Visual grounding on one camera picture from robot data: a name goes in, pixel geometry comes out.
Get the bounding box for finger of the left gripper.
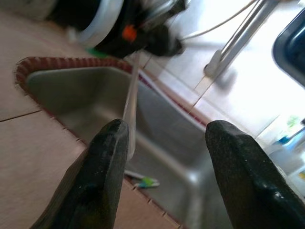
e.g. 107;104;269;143
147;23;185;58

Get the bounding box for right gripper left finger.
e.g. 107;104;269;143
30;118;131;229

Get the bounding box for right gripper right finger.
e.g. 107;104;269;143
205;120;305;229

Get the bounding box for white stick green band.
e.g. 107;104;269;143
123;169;160;189

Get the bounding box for plain white plastic stick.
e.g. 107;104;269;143
122;51;141;160

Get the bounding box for clear plastic cup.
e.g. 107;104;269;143
262;140;305;187

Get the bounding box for blue white toothbrush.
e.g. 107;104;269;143
274;126;305;146

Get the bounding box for steel sink basin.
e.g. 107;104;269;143
26;66;229;229

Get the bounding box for dark blue basin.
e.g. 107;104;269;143
271;9;305;89

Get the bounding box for chrome wall tap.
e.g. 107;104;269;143
203;0;270;77

